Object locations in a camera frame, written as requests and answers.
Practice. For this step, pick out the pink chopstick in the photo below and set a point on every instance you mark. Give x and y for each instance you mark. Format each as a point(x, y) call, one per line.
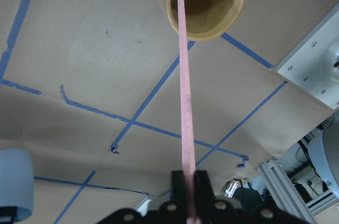
point(188, 153)

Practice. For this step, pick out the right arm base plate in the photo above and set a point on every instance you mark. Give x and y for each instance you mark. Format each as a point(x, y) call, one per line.
point(312, 64)

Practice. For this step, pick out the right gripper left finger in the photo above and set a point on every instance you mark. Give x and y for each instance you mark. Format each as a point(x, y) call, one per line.
point(178, 189)

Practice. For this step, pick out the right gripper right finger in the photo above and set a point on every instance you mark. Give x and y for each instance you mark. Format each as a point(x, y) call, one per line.
point(204, 194)

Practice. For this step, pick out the blue plastic cup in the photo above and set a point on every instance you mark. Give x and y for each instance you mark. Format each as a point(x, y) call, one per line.
point(17, 185)

